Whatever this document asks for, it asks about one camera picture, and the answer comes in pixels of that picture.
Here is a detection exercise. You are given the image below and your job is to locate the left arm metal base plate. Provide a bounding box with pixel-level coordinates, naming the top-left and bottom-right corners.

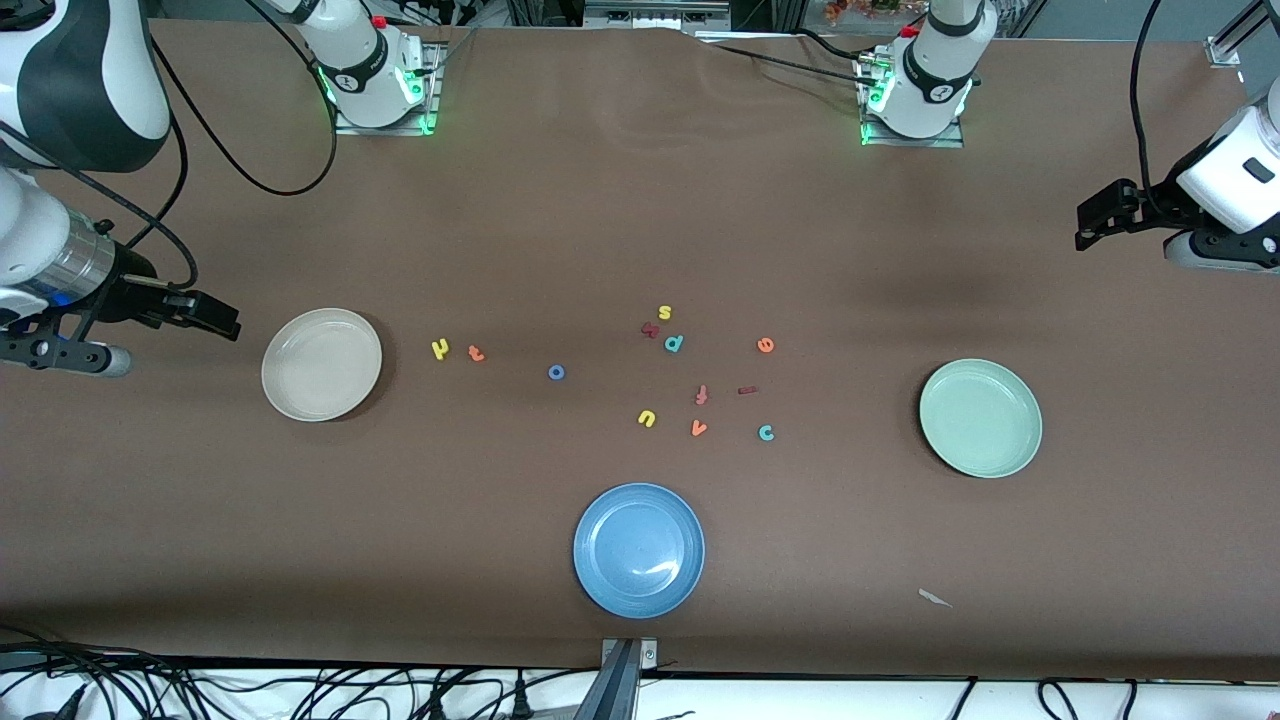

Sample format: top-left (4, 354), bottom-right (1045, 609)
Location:
top-left (858, 55), bottom-right (966, 149)

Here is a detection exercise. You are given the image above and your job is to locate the brown table cover sheet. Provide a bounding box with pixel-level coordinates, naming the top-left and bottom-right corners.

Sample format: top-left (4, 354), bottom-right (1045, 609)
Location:
top-left (0, 18), bottom-right (1280, 681)

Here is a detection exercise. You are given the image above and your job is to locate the light green plate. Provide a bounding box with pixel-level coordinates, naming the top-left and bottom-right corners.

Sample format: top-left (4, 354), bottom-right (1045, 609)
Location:
top-left (919, 359), bottom-right (1043, 479)

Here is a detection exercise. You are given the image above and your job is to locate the orange decorative object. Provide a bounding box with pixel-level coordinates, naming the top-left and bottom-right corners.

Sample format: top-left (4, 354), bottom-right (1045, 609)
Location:
top-left (825, 0), bottom-right (921, 26)

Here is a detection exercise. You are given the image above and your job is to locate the beige brown plate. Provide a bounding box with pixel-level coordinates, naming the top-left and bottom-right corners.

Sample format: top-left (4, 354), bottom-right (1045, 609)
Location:
top-left (261, 308), bottom-right (384, 423)

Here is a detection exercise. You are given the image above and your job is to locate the grey power strip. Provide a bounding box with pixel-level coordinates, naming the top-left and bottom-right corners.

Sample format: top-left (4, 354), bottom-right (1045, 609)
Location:
top-left (585, 0), bottom-right (731, 31)

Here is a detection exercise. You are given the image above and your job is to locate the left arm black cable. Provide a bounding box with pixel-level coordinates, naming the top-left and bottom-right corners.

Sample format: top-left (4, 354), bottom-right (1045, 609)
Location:
top-left (1128, 0), bottom-right (1171, 221)

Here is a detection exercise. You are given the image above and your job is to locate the black base cable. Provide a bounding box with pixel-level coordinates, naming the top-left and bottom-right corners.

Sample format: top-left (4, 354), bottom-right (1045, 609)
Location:
top-left (700, 28), bottom-right (881, 91)

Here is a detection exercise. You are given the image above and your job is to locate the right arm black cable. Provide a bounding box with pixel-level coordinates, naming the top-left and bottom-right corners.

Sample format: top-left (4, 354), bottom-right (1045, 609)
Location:
top-left (0, 0), bottom-right (341, 293)

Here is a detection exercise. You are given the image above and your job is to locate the grey metal camera bracket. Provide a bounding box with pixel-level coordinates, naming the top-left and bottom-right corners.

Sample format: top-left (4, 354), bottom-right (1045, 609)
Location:
top-left (598, 638), bottom-right (659, 720)

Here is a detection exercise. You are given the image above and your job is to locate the blue plate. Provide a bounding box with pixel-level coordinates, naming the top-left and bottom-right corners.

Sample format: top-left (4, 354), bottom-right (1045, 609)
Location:
top-left (573, 483), bottom-right (706, 620)

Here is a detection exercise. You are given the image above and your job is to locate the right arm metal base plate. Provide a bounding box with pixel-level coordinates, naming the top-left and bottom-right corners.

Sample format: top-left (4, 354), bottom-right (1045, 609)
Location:
top-left (333, 40), bottom-right (443, 137)

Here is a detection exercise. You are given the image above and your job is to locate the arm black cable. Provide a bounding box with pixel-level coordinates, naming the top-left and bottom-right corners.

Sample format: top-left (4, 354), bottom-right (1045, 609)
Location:
top-left (1128, 0), bottom-right (1171, 221)
top-left (0, 0), bottom-right (341, 293)

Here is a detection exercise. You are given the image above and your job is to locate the aluminium frame profile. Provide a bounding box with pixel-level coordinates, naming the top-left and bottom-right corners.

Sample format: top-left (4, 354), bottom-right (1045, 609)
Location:
top-left (1205, 0), bottom-right (1280, 69)

